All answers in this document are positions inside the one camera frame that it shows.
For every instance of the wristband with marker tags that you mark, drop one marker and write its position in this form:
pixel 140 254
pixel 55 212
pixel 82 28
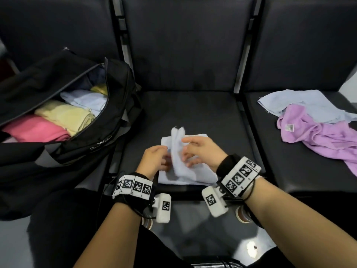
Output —
pixel 237 175
pixel 134 188

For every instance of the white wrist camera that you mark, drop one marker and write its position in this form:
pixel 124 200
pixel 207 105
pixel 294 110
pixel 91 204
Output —
pixel 213 202
pixel 164 207

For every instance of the black trousers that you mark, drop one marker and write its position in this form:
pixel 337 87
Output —
pixel 64 228

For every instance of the person's right fingers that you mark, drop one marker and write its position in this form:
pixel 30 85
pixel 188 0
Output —
pixel 190 157

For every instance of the person's shoe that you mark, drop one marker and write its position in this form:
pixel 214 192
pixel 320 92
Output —
pixel 243 215
pixel 147 223

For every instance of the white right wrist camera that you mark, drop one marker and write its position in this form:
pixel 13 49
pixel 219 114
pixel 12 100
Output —
pixel 213 202

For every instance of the black duffel bag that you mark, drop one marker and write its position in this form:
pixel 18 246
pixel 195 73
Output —
pixel 92 142

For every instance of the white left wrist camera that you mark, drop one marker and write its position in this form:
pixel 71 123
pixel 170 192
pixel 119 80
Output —
pixel 164 207

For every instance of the dark blue folded cloth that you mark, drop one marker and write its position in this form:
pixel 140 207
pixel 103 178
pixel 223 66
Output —
pixel 96 78

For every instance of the light blue loose towel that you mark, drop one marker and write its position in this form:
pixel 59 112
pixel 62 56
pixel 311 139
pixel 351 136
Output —
pixel 306 104

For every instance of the small yellow folded towel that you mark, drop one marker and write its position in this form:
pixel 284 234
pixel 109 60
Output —
pixel 99 89

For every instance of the person's left fingers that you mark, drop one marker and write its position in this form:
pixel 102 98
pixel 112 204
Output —
pixel 165 160

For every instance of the purple loose towel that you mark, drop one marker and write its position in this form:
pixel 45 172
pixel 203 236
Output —
pixel 315 133

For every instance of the person's left forearm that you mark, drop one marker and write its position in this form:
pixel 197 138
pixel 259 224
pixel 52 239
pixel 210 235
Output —
pixel 111 237

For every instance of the person's right forearm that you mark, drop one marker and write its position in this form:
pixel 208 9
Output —
pixel 292 220

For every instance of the person's left shoe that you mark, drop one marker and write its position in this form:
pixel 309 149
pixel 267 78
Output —
pixel 147 223

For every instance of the white towel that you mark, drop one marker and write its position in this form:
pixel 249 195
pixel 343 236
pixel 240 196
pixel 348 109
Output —
pixel 192 173

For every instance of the person's right shoe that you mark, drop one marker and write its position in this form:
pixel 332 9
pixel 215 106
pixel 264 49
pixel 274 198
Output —
pixel 243 215

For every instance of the large yellow folded towel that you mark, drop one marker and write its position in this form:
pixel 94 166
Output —
pixel 67 115

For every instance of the person's left hand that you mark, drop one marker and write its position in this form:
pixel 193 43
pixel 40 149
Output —
pixel 150 161

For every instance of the person's right hand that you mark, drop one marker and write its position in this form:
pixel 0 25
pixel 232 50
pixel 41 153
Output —
pixel 207 153

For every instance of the left wristband with marker tags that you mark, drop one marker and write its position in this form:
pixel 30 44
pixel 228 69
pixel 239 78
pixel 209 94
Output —
pixel 134 188

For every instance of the pink folded towel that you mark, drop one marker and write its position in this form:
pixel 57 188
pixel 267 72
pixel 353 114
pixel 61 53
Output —
pixel 33 129

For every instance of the pale blue folded towel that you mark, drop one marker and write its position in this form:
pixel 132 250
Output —
pixel 85 100

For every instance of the right wristband with marker tags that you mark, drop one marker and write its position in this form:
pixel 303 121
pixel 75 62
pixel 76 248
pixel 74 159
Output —
pixel 237 175

